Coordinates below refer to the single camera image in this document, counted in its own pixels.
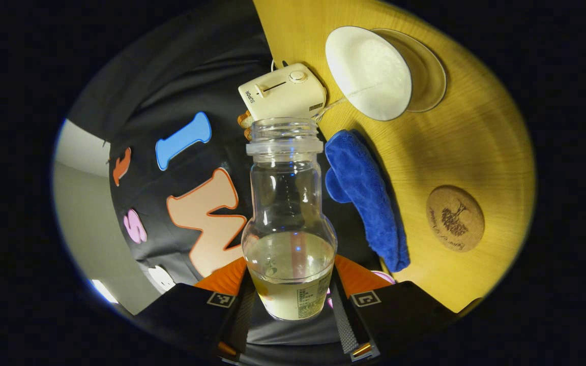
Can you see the toasted bread slice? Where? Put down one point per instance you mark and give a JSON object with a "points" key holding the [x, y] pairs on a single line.
{"points": [[244, 119], [248, 133]]}

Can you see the round cork coaster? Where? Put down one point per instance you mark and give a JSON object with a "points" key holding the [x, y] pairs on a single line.
{"points": [[456, 218]]}

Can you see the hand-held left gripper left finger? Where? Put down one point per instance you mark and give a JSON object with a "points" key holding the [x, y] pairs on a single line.
{"points": [[242, 317]]}

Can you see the blue towel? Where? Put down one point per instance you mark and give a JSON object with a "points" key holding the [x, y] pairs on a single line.
{"points": [[364, 193]]}

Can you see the white toaster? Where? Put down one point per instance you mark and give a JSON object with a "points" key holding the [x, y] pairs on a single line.
{"points": [[283, 94]]}

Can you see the beige ceramic saucer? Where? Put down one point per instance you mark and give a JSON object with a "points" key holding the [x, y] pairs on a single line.
{"points": [[428, 76]]}

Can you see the beige ceramic teacup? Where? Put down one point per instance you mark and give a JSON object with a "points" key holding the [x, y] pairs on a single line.
{"points": [[369, 71]]}

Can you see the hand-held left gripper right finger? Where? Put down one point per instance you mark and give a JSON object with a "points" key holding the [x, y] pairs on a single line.
{"points": [[344, 320]]}

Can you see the clear plastic water bottle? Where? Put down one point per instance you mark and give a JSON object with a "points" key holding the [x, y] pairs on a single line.
{"points": [[288, 203]]}

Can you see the black backdrop cloth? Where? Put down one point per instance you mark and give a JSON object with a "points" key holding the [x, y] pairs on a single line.
{"points": [[140, 101]]}

